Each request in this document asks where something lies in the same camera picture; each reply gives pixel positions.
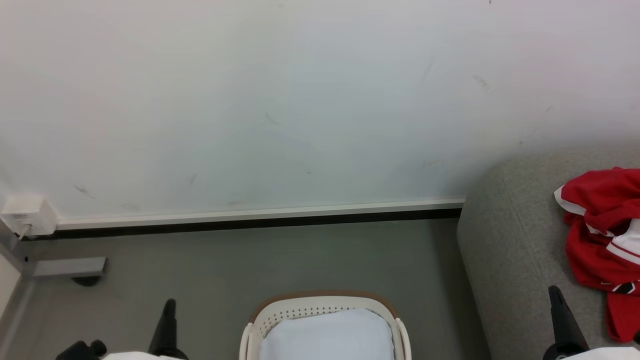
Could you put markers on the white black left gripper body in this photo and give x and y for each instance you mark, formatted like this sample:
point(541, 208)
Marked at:
point(140, 357)

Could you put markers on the white laundry basket brown rim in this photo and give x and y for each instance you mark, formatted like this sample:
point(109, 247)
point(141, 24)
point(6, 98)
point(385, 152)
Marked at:
point(320, 302)

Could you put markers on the grey metal foot bar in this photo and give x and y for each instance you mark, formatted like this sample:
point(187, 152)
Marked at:
point(70, 267)

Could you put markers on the white wall socket box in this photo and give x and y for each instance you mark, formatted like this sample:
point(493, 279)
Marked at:
point(30, 215)

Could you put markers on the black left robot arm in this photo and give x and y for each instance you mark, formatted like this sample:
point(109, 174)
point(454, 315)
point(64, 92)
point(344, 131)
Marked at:
point(80, 350)

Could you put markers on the black round foot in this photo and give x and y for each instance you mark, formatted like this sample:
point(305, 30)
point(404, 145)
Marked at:
point(86, 281)

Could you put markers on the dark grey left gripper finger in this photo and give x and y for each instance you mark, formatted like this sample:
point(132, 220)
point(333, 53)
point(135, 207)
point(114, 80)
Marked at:
point(167, 335)

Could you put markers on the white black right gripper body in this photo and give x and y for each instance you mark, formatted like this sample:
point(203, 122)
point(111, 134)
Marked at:
point(600, 354)

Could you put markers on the red and white garment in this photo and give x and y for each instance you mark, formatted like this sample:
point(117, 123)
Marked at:
point(600, 210)

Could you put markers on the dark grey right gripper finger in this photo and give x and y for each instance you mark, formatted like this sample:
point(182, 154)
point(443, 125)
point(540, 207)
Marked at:
point(565, 320)

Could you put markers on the grey fabric sofa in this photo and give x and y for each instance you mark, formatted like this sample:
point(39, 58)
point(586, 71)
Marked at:
point(515, 250)

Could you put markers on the white cloth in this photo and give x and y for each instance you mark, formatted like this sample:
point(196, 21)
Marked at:
point(325, 335)

